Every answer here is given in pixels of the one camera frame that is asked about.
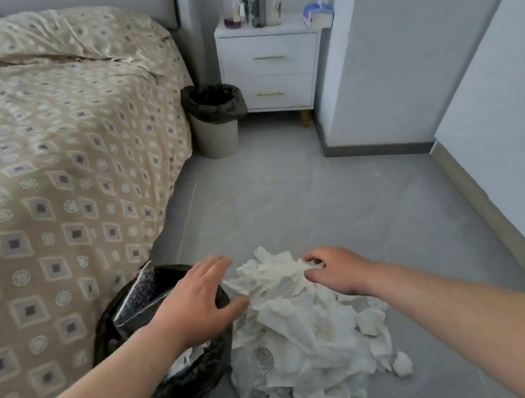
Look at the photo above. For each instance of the person's left hand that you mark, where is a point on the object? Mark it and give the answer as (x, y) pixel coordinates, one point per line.
(191, 313)

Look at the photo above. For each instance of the person's right hand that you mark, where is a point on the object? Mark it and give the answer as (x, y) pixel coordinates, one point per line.
(348, 274)

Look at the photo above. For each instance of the tissues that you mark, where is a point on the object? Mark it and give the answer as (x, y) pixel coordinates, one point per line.
(187, 362)

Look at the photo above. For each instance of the silver foil bag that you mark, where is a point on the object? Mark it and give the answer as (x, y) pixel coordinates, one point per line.
(134, 303)

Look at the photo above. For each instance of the pile of white tissue scraps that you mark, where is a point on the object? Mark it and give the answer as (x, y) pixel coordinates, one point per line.
(306, 339)

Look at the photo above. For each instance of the white trash bin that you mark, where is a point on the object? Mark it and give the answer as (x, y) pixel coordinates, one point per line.
(217, 138)

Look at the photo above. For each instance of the dark grey bottle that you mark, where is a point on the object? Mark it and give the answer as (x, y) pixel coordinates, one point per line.
(258, 6)

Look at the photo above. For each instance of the person's right forearm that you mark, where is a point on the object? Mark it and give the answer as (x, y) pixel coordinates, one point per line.
(488, 319)

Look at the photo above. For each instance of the white nightstand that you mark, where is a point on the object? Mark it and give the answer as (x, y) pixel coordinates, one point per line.
(291, 43)

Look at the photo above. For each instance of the grey bed base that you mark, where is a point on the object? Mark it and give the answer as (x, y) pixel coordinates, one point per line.
(169, 212)

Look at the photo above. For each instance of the dark grey skirting board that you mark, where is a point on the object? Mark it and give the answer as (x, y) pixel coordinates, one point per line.
(380, 150)

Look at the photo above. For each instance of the wooden table leg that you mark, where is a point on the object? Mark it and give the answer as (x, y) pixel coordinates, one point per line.
(305, 119)

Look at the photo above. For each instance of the beige patterned bedspread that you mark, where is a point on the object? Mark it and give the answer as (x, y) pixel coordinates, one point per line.
(41, 193)

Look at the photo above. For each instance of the white wardrobe beige plinth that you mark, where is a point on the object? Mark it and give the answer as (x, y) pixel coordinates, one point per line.
(523, 137)

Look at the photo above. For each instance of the blue white tissue pack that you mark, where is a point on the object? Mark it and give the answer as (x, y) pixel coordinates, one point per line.
(318, 16)

